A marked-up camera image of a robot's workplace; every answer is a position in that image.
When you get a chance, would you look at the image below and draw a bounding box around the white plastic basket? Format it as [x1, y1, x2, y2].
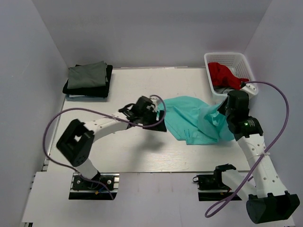
[204, 52, 254, 104]

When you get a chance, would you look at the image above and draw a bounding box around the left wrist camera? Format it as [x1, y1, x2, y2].
[147, 97, 161, 112]

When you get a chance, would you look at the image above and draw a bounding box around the red t shirt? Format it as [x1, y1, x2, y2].
[207, 62, 249, 90]

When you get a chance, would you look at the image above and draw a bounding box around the grey t shirt in basket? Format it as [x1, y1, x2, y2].
[214, 67, 237, 95]

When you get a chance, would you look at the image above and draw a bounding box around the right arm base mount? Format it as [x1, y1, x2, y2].
[192, 174, 233, 201]

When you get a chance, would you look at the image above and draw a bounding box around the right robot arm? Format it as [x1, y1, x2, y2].
[214, 90, 300, 224]

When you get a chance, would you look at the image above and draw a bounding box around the teal t shirt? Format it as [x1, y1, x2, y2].
[164, 96, 234, 145]

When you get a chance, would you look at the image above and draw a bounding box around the folded grey t shirt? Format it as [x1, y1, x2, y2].
[67, 61, 107, 89]

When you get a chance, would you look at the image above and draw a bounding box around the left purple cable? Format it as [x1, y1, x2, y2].
[43, 95, 167, 200]

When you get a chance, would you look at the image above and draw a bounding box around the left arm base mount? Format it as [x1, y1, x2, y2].
[69, 173, 119, 201]

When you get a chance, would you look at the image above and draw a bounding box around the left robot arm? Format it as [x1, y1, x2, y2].
[56, 95, 167, 189]

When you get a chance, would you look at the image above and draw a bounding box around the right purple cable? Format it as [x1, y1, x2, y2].
[204, 81, 290, 218]

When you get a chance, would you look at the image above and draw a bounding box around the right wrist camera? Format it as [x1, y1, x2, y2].
[241, 82, 258, 100]

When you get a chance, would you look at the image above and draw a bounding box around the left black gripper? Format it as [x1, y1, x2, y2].
[140, 109, 167, 132]

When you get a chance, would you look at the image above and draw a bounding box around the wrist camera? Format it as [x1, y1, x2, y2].
[147, 97, 161, 112]
[241, 82, 258, 100]

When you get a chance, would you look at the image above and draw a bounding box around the purple cable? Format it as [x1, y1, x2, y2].
[204, 81, 290, 218]
[43, 95, 167, 200]

